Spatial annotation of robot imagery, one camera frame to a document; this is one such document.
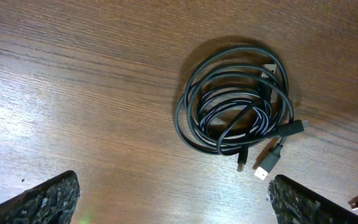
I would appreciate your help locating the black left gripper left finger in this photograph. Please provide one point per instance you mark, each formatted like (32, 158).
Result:
(52, 202)

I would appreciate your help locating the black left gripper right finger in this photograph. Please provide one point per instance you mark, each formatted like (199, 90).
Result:
(294, 203)

